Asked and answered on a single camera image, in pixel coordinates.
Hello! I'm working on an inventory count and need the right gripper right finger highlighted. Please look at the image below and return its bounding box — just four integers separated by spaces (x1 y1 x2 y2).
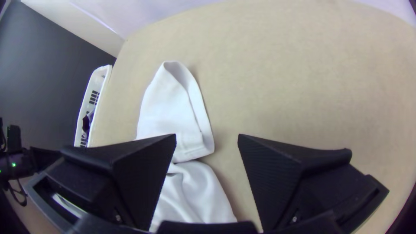
237 133 390 233

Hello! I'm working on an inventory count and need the white t-shirt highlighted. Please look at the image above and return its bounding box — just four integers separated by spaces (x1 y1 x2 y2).
133 60 238 233

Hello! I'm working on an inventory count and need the black cable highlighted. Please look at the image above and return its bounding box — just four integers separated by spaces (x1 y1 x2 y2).
3 179 29 207

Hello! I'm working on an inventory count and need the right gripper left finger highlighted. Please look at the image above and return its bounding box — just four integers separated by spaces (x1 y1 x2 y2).
32 133 177 232

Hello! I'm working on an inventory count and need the white laundry basket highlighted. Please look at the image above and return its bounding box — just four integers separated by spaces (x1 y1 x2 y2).
74 64 114 149

